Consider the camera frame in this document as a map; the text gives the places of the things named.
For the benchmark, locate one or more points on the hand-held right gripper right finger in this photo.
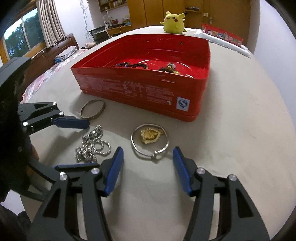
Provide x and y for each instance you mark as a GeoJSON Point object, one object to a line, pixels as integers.
{"type": "Point", "coordinates": [182, 171]}

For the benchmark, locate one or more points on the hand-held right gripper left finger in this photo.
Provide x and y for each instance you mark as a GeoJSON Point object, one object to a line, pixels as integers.
{"type": "Point", "coordinates": [113, 171]}

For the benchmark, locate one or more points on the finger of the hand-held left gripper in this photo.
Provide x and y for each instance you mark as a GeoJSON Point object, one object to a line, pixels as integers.
{"type": "Point", "coordinates": [71, 122]}
{"type": "Point", "coordinates": [76, 166]}

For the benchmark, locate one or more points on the metal bangle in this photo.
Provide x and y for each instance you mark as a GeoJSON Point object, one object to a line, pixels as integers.
{"type": "Point", "coordinates": [97, 115]}

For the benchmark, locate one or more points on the red plastic tray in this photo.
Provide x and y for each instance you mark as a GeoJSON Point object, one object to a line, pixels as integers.
{"type": "Point", "coordinates": [138, 92]}

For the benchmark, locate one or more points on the pink floral quilt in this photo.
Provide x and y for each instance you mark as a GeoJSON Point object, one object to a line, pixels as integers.
{"type": "Point", "coordinates": [46, 76]}

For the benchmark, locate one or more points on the wooden headboard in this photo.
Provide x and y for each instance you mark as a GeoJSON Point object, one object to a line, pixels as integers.
{"type": "Point", "coordinates": [46, 58]}

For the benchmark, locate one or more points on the folded towel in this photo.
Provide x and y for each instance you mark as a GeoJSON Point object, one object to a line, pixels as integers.
{"type": "Point", "coordinates": [66, 54]}

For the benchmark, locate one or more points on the window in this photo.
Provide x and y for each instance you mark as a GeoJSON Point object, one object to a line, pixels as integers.
{"type": "Point", "coordinates": [20, 34]}

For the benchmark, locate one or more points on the black chair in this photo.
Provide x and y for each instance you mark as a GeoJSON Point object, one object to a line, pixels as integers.
{"type": "Point", "coordinates": [98, 34]}

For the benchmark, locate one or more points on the striped curtain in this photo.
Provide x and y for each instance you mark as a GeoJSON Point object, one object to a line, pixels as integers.
{"type": "Point", "coordinates": [50, 23]}

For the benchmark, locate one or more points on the wooden desk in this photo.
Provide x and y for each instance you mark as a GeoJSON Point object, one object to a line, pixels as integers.
{"type": "Point", "coordinates": [120, 29]}

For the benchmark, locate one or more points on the wooden wardrobe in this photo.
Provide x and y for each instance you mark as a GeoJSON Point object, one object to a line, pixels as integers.
{"type": "Point", "coordinates": [143, 11]}

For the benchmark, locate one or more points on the red box on cloth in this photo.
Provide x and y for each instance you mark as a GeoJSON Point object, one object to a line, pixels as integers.
{"type": "Point", "coordinates": [219, 34]}

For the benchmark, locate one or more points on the yellow plush toy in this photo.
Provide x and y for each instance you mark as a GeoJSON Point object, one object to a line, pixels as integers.
{"type": "Point", "coordinates": [174, 22]}

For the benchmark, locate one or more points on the wooden door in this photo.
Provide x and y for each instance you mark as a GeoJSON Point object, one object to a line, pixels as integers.
{"type": "Point", "coordinates": [231, 14]}

